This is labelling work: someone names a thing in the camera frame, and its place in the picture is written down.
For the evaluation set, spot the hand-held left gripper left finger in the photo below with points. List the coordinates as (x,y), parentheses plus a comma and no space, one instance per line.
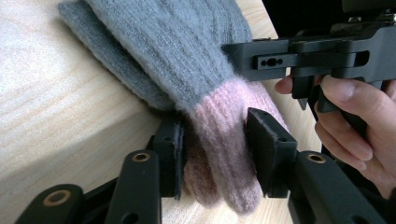
(169,158)

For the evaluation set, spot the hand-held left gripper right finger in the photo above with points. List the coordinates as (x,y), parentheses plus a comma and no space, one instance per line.
(271,152)

